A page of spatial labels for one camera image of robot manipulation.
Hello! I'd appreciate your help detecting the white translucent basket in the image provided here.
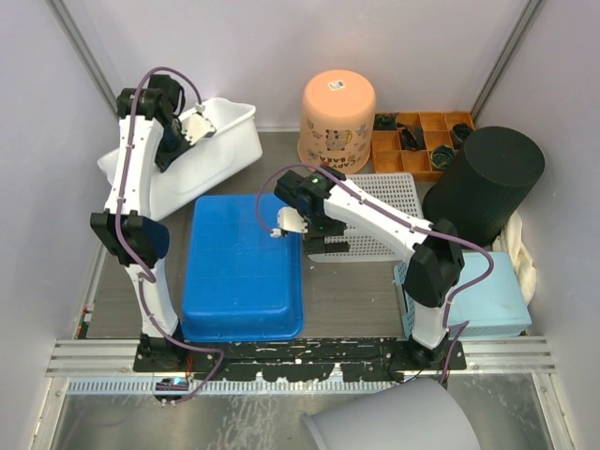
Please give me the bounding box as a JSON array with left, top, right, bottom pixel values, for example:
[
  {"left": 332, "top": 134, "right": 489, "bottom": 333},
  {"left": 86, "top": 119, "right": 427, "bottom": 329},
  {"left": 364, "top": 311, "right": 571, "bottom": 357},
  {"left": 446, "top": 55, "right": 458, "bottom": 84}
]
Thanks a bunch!
[{"left": 307, "top": 172, "right": 423, "bottom": 263}]

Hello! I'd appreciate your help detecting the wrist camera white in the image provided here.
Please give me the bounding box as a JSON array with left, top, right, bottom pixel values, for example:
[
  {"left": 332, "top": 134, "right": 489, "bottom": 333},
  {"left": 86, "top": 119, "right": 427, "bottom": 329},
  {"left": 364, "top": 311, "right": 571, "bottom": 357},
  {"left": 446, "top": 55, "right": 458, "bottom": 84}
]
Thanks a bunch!
[
  {"left": 270, "top": 206, "right": 308, "bottom": 238},
  {"left": 182, "top": 112, "right": 217, "bottom": 146}
]

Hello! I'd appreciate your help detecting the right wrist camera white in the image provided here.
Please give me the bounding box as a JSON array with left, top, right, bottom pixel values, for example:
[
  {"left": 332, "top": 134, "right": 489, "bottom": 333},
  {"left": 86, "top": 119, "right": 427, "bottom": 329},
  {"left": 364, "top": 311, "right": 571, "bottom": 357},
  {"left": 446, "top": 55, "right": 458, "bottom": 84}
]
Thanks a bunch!
[{"left": 270, "top": 206, "right": 308, "bottom": 238}]

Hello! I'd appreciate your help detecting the aluminium rail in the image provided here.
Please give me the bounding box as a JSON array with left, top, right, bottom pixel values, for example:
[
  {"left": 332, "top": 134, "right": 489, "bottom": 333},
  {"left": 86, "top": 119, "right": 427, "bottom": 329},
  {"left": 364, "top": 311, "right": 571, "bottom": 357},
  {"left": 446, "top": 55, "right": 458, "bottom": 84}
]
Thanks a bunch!
[{"left": 46, "top": 336, "right": 556, "bottom": 398}]

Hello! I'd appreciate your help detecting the black part in tray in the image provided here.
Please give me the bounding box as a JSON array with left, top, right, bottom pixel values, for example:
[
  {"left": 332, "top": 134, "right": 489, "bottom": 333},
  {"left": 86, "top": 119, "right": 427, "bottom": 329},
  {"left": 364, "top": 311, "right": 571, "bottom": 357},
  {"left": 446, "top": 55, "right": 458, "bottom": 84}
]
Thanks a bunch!
[{"left": 373, "top": 112, "right": 398, "bottom": 131}]

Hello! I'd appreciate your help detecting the white plastic tub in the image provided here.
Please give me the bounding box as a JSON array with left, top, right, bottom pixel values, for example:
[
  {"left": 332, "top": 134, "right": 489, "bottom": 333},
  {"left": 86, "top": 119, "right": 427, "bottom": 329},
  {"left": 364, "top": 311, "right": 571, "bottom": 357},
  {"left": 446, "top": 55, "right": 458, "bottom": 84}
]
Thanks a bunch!
[{"left": 122, "top": 97, "right": 263, "bottom": 221}]

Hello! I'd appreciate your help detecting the light blue perforated basket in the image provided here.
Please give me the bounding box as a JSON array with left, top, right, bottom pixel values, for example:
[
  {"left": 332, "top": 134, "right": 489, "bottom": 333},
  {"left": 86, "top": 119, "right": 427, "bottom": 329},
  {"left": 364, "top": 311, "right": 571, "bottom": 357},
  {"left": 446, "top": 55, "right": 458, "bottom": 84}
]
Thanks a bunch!
[{"left": 394, "top": 251, "right": 532, "bottom": 340}]

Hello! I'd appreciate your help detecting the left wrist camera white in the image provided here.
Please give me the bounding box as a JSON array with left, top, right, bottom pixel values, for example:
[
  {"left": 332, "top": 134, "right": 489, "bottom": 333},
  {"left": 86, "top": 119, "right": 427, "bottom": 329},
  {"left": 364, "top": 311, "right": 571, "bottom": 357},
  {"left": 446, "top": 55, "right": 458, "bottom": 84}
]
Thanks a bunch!
[{"left": 182, "top": 112, "right": 217, "bottom": 146}]

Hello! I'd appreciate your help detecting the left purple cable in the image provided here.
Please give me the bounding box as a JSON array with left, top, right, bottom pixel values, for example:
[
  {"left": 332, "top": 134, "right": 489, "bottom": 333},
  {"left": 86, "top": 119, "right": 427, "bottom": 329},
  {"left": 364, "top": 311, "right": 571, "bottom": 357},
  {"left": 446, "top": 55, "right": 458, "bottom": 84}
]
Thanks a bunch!
[{"left": 114, "top": 66, "right": 225, "bottom": 407}]

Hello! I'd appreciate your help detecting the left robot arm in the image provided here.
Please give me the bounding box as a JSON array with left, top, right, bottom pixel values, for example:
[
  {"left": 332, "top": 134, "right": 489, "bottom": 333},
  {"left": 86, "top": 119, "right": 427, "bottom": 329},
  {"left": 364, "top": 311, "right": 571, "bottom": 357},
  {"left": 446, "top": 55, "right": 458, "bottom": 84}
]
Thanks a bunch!
[{"left": 90, "top": 75, "right": 191, "bottom": 371}]

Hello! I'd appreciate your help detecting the large black container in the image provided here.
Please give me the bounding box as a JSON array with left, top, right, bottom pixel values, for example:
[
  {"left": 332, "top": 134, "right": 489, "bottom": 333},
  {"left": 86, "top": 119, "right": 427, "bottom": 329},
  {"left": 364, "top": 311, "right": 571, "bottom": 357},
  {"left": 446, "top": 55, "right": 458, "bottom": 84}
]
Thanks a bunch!
[{"left": 422, "top": 126, "right": 546, "bottom": 247}]

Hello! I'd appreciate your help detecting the grey plastic container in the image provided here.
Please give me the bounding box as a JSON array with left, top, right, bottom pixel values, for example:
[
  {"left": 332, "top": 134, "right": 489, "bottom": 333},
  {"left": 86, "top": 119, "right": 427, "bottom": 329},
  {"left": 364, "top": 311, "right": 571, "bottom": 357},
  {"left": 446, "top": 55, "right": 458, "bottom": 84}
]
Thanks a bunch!
[{"left": 301, "top": 378, "right": 480, "bottom": 450}]

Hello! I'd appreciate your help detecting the orange plastic container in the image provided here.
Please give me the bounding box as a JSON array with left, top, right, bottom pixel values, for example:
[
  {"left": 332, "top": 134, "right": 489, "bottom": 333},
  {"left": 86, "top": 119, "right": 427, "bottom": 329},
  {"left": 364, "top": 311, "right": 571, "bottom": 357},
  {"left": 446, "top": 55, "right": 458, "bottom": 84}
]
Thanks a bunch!
[{"left": 297, "top": 69, "right": 376, "bottom": 174}]

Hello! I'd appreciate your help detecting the blue plastic basket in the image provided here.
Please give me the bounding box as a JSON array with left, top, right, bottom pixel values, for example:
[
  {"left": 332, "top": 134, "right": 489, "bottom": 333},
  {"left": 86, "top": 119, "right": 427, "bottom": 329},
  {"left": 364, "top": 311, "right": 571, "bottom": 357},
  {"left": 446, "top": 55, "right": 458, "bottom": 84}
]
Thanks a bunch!
[{"left": 181, "top": 194, "right": 304, "bottom": 343}]

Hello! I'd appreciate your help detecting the orange compartment tray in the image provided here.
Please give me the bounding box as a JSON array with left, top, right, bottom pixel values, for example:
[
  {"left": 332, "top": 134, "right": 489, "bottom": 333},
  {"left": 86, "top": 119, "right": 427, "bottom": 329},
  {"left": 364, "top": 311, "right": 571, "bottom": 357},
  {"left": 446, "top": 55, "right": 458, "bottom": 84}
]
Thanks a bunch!
[{"left": 370, "top": 111, "right": 474, "bottom": 183}]

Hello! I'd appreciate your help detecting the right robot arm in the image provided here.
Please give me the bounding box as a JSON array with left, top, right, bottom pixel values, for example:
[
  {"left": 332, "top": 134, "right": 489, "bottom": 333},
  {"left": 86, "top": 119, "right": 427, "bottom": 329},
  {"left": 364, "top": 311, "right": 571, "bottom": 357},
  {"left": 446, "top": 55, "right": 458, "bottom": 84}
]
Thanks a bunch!
[{"left": 271, "top": 167, "right": 464, "bottom": 369}]

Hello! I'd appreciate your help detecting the blue yellow part in tray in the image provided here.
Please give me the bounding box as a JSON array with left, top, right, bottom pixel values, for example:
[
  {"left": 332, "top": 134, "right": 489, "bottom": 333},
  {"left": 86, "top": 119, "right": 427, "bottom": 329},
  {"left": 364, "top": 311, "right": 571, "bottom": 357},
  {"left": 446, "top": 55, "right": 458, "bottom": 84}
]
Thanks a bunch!
[{"left": 429, "top": 144, "right": 455, "bottom": 172}]

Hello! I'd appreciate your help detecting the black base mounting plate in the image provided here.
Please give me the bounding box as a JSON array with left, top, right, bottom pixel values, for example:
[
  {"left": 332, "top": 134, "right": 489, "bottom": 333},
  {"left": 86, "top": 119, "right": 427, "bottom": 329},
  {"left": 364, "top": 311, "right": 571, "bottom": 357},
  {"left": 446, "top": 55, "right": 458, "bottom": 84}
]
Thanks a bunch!
[{"left": 133, "top": 337, "right": 466, "bottom": 383}]

